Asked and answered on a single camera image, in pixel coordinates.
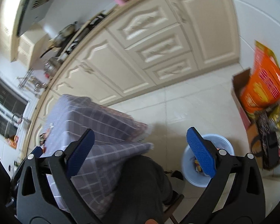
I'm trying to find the black gas stove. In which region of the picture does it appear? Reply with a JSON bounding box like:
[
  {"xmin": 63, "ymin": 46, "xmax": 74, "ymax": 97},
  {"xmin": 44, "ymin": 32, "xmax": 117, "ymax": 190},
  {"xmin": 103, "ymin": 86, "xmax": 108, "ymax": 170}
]
[{"xmin": 57, "ymin": 12, "xmax": 107, "ymax": 57}]

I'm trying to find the dark kitchen window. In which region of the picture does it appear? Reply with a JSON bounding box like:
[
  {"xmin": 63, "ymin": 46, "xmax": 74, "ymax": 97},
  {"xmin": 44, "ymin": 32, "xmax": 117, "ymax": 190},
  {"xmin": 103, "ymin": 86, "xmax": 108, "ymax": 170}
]
[{"xmin": 0, "ymin": 79, "xmax": 28, "ymax": 137}]

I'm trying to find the glass jar on counter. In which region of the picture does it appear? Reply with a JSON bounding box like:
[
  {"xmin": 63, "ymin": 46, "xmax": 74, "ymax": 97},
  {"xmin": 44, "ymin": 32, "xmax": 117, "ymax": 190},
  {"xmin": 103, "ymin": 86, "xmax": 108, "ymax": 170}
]
[{"xmin": 44, "ymin": 57, "xmax": 60, "ymax": 77}]

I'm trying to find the silver range hood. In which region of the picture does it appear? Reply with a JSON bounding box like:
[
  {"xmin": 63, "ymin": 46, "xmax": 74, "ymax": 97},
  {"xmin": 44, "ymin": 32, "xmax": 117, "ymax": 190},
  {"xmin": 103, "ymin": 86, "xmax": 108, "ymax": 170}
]
[{"xmin": 17, "ymin": 0, "xmax": 54, "ymax": 37}]

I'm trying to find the hanging utensil rack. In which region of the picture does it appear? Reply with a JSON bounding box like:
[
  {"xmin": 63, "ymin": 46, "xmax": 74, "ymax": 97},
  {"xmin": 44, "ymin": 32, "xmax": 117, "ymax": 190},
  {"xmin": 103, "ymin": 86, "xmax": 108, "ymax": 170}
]
[{"xmin": 16, "ymin": 69, "xmax": 48, "ymax": 98}]

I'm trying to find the brown cardboard box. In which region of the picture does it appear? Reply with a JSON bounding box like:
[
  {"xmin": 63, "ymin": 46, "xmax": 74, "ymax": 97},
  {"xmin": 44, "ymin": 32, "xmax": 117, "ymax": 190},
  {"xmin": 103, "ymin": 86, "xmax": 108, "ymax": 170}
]
[{"xmin": 231, "ymin": 68, "xmax": 265, "ymax": 169}]

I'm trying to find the orange snack bag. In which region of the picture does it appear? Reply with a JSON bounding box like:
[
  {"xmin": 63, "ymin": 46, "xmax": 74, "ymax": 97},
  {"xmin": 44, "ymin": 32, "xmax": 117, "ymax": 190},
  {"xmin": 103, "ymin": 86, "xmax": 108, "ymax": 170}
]
[{"xmin": 239, "ymin": 41, "xmax": 280, "ymax": 118}]

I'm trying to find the light blue trash bin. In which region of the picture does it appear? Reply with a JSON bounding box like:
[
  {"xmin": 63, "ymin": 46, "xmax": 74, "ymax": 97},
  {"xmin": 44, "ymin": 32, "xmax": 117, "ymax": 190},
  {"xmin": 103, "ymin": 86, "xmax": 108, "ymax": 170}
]
[{"xmin": 181, "ymin": 133, "xmax": 235, "ymax": 188}]

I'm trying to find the black bag with snacks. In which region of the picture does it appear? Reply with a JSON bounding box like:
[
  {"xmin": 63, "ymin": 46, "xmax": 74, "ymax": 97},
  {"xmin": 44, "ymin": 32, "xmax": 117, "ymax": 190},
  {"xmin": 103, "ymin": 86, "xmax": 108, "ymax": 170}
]
[{"xmin": 247, "ymin": 102, "xmax": 280, "ymax": 170}]

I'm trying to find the cream kitchen cabinet run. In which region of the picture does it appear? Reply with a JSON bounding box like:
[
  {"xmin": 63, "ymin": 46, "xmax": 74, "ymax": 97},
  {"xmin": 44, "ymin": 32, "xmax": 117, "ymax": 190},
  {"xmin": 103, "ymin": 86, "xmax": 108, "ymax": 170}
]
[{"xmin": 22, "ymin": 0, "xmax": 239, "ymax": 154}]

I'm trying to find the purple checked tablecloth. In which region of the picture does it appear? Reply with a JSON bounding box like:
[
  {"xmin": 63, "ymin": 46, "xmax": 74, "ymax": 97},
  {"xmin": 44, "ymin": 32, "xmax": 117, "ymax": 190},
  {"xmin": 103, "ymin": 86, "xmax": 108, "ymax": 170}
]
[{"xmin": 43, "ymin": 94, "xmax": 154, "ymax": 218}]

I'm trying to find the metal wok pan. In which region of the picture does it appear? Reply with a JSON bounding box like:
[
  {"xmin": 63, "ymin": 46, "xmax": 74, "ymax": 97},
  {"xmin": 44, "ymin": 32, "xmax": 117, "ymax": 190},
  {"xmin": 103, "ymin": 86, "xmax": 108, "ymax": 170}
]
[{"xmin": 40, "ymin": 21, "xmax": 77, "ymax": 58}]

